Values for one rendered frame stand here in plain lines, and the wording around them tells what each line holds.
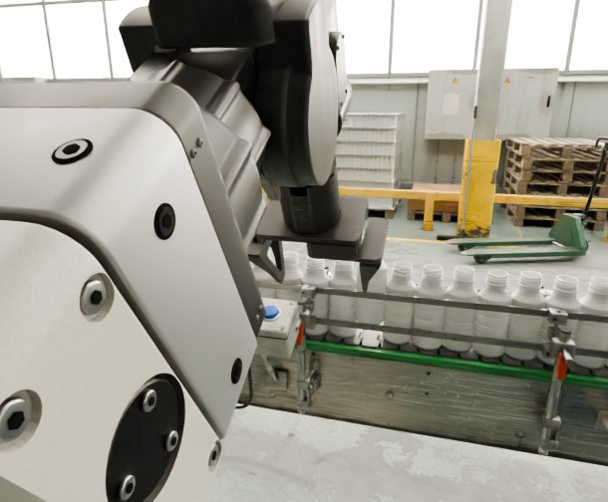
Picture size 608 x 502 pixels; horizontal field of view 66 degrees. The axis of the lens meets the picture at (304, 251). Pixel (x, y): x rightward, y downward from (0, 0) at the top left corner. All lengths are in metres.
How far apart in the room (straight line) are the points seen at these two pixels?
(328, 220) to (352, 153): 5.86
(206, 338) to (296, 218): 0.28
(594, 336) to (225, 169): 0.88
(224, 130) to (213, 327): 0.08
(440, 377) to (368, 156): 5.41
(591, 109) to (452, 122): 1.96
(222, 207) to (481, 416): 0.90
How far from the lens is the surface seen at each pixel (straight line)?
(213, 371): 0.17
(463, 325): 0.95
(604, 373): 1.02
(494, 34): 5.54
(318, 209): 0.42
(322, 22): 0.27
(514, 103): 7.64
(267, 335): 0.81
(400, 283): 0.93
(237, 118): 0.21
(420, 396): 0.99
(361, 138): 6.25
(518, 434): 1.04
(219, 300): 0.16
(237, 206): 0.18
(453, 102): 7.56
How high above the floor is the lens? 1.46
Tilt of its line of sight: 18 degrees down
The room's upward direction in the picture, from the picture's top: straight up
